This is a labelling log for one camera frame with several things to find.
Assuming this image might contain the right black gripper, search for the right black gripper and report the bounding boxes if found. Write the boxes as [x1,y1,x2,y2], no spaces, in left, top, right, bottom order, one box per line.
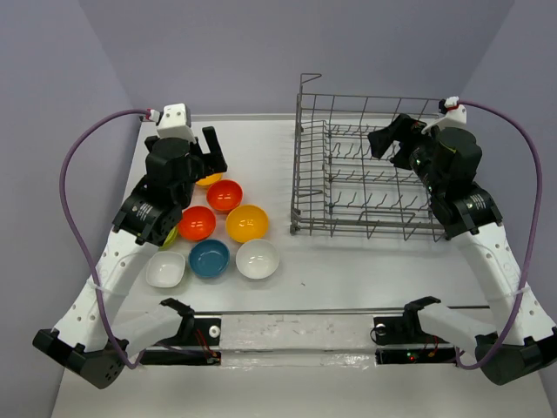
[370,112,446,197]

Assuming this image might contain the small yellow bowl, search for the small yellow bowl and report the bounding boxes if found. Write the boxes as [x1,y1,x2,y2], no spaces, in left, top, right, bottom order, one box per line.
[196,173,223,188]

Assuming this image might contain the white round bowl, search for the white round bowl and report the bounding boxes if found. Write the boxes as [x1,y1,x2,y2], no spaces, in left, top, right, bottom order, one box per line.
[235,239,280,280]

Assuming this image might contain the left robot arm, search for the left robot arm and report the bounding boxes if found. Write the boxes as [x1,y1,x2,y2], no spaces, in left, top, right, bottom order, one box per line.
[32,126,227,389]

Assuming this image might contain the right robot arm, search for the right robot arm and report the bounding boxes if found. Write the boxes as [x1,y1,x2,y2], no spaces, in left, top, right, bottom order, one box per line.
[368,114,556,386]

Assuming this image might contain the orange bowl near rack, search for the orange bowl near rack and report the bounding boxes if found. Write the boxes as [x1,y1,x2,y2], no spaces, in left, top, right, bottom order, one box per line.
[206,179,244,212]

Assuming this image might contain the orange bowl left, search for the orange bowl left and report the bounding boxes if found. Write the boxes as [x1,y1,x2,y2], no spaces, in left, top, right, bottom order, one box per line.
[178,206,217,241]

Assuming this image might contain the large yellow bowl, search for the large yellow bowl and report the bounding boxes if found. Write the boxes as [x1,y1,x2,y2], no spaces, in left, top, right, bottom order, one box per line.
[225,205,269,243]

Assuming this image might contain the green bowl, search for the green bowl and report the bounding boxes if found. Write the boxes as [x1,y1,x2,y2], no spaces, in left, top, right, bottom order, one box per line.
[159,226,178,251]

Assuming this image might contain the blue bowl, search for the blue bowl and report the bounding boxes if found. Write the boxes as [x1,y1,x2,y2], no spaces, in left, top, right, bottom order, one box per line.
[188,239,230,279]

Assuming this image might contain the white square bowl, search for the white square bowl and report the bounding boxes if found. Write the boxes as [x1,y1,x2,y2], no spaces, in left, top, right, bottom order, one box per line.
[145,251,186,288]

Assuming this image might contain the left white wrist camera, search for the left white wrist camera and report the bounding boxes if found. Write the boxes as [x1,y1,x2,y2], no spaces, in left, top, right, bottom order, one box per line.
[156,103,195,143]

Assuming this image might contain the grey wire dish rack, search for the grey wire dish rack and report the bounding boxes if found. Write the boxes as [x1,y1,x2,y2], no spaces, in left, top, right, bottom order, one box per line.
[290,72,444,240]

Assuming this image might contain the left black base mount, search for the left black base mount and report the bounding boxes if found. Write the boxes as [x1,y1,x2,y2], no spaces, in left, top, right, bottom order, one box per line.
[140,299,222,366]

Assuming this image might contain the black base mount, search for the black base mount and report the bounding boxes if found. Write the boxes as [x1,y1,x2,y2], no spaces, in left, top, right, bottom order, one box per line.
[140,299,222,366]
[370,296,456,365]

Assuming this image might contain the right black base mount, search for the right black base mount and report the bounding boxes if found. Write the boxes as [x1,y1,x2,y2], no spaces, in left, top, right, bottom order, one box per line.
[370,296,456,365]

